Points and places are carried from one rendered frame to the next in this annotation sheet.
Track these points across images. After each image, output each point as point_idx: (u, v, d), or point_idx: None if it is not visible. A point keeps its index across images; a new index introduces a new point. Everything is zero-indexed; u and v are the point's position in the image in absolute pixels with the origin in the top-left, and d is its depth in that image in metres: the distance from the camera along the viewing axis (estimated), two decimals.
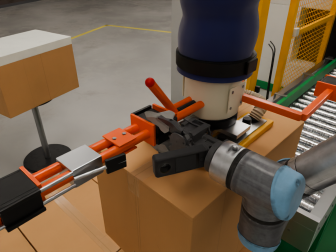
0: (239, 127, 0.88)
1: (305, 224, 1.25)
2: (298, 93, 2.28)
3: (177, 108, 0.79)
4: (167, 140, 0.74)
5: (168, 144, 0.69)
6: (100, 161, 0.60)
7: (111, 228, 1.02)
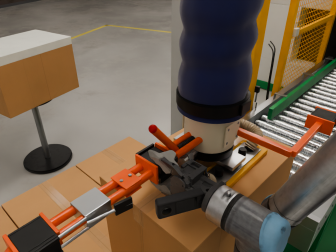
0: (235, 158, 0.95)
1: (305, 224, 1.25)
2: (298, 93, 2.28)
3: (177, 145, 0.86)
4: (169, 180, 0.81)
5: (169, 185, 0.76)
6: (109, 204, 0.67)
7: (117, 249, 1.10)
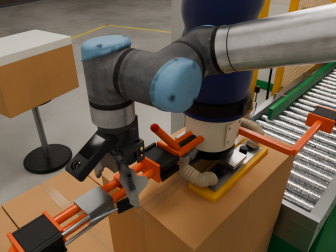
0: (236, 157, 0.95)
1: (305, 224, 1.25)
2: (298, 93, 2.28)
3: (179, 144, 0.87)
4: (141, 182, 0.67)
5: (122, 176, 0.65)
6: (112, 203, 0.68)
7: (119, 247, 1.11)
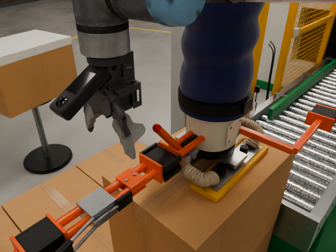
0: (237, 156, 0.96)
1: (305, 224, 1.25)
2: (298, 93, 2.28)
3: (180, 144, 0.87)
4: (137, 130, 0.59)
5: (115, 122, 0.57)
6: (115, 204, 0.67)
7: (119, 248, 1.10)
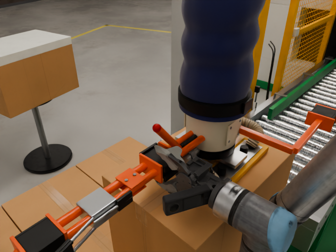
0: (237, 156, 0.96)
1: (305, 224, 1.25)
2: (298, 93, 2.28)
3: (180, 144, 0.87)
4: (175, 180, 0.82)
5: (175, 183, 0.77)
6: (115, 204, 0.67)
7: (119, 248, 1.10)
